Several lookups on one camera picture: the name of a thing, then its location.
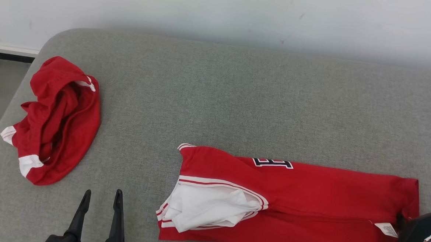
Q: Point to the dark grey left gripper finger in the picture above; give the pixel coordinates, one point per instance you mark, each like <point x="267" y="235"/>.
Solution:
<point x="117" y="223"/>
<point x="80" y="213"/>

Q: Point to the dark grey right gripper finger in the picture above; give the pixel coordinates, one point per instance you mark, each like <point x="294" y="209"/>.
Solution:
<point x="401" y="221"/>

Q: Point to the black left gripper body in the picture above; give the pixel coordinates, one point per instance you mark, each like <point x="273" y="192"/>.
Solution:
<point x="63" y="240"/>

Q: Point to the red shorts with white stripes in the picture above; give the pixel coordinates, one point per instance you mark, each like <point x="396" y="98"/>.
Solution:
<point x="75" y="128"/>

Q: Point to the red basketball jersey white trim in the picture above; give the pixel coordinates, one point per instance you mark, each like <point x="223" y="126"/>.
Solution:
<point x="307" y="196"/>

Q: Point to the white wall baseboard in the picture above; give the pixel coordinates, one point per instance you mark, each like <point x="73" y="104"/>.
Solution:
<point x="5" y="49"/>

